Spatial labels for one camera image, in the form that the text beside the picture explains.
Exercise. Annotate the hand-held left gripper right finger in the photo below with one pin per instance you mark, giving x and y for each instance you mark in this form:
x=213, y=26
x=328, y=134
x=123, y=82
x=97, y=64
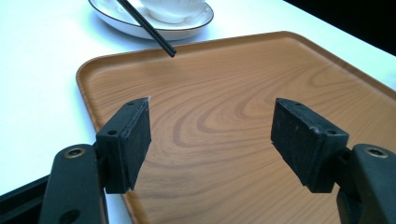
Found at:
x=306, y=146

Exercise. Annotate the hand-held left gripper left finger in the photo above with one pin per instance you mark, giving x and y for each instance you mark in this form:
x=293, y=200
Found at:
x=130, y=146

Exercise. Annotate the wood-grain brown tray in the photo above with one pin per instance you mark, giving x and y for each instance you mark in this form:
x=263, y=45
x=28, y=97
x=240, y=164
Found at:
x=218, y=109

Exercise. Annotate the black chopstick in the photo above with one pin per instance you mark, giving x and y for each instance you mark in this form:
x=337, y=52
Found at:
x=149, y=28

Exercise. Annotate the white plate with dark rim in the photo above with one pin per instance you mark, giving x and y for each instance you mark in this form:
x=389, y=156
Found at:
x=124, y=21

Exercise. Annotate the white bowl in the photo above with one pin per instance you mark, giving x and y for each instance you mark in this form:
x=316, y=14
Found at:
x=174, y=11

